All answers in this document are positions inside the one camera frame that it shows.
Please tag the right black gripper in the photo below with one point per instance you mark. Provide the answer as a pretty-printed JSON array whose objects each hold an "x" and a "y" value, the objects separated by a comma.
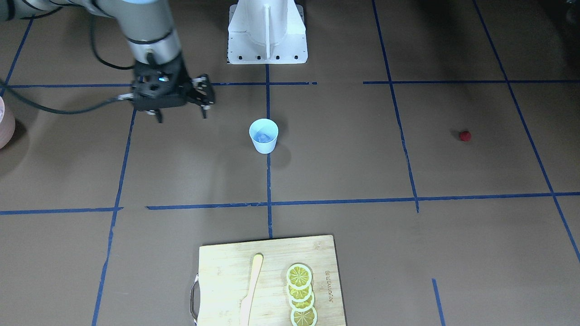
[{"x": 185, "y": 74}]

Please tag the clear ice cube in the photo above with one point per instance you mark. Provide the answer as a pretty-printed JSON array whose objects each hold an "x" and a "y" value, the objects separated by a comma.
[{"x": 262, "y": 137}]

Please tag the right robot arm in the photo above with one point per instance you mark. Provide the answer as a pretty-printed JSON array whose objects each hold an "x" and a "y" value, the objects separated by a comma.
[{"x": 147, "y": 25}]

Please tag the light blue cup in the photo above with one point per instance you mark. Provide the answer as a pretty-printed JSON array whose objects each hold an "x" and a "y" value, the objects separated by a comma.
[{"x": 268, "y": 126}]

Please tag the pink bowl of ice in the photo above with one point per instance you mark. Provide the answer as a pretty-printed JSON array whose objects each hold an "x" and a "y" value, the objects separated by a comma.
[{"x": 7, "y": 124}]

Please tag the bamboo cutting board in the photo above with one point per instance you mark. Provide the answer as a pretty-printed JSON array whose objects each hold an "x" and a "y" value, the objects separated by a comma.
[{"x": 223, "y": 278}]

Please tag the lemon slice one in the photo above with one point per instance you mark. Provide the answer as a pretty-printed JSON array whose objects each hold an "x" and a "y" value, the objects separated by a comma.
[{"x": 299, "y": 276}]

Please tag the yellow plastic knife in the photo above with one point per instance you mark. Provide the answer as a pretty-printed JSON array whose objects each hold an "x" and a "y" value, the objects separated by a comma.
[{"x": 247, "y": 301}]

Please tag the lemon slice two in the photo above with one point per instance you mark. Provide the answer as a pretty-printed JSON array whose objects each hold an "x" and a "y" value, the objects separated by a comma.
[{"x": 299, "y": 295}]

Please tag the lemon slice three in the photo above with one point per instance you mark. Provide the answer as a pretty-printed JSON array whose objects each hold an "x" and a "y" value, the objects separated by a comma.
[{"x": 301, "y": 306}]

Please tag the lemon slice four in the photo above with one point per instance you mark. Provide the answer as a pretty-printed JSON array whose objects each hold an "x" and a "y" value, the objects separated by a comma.
[{"x": 307, "y": 317}]

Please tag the red strawberry on table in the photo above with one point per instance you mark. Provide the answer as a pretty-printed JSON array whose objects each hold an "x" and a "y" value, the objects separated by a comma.
[{"x": 465, "y": 136}]

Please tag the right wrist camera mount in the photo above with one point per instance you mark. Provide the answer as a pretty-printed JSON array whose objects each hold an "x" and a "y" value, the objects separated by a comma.
[{"x": 159, "y": 86}]

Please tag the white camera pole base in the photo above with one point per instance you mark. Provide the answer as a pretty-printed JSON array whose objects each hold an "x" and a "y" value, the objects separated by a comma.
[{"x": 266, "y": 32}]

